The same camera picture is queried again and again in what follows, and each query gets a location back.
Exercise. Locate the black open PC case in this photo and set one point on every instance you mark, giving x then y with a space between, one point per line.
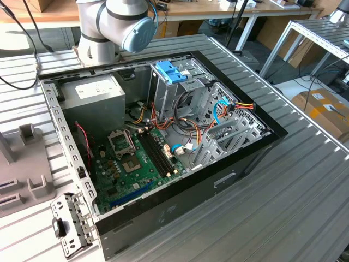
191 196

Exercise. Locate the small cardboard box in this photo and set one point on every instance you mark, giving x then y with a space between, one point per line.
43 5

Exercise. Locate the CPU socket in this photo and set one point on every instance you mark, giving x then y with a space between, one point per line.
131 163

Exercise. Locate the wooden desk with box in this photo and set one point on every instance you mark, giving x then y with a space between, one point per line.
60 15

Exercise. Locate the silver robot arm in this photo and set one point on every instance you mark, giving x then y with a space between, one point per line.
95 21

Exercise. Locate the grey power supply unit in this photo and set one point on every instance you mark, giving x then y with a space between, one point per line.
92 109

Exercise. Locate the black RAM slot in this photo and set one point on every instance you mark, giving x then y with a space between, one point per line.
155 154
162 151
158 152
151 155

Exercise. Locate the light blue drive latch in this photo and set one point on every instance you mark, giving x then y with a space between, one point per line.
178 78

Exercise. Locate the grey parts rack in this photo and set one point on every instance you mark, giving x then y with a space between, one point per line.
27 163

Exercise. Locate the long wooden desk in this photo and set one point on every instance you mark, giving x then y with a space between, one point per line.
191 9

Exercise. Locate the large brown cardboard sheet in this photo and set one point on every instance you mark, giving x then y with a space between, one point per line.
275 32

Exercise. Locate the metal card retention bracket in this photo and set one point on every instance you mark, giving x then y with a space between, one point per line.
68 245

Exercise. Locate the blue expansion slot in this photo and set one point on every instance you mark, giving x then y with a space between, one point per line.
131 194

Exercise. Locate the dark blue drive latch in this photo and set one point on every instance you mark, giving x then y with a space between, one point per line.
165 68

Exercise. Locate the metal drive cage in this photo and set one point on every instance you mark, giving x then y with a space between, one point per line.
163 95

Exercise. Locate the green motherboard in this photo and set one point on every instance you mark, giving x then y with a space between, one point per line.
124 185

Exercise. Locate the black tripod pole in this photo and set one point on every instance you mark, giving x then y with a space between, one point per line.
236 21

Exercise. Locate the metal disk bay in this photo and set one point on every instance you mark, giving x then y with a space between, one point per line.
210 152

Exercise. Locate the cardboard box with labels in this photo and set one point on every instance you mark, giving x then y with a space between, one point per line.
321 120

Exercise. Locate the metal slat side table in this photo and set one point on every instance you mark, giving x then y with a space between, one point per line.
321 30

